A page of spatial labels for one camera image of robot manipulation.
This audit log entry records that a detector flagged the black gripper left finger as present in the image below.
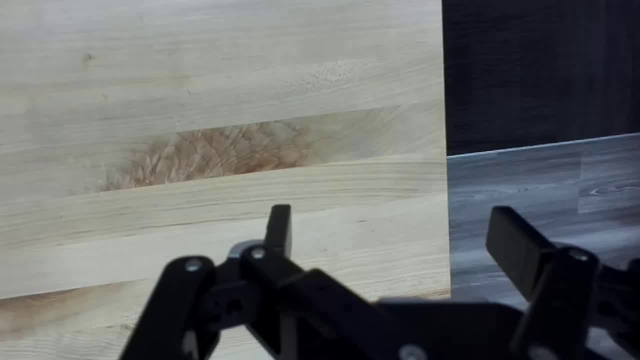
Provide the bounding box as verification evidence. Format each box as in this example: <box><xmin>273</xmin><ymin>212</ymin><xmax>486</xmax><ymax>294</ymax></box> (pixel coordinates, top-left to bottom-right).
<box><xmin>118</xmin><ymin>202</ymin><xmax>408</xmax><ymax>360</ymax></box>

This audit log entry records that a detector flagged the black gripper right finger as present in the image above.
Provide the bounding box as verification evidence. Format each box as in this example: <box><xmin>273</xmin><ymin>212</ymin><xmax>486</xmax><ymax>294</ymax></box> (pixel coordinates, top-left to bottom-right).
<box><xmin>484</xmin><ymin>205</ymin><xmax>640</xmax><ymax>360</ymax></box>

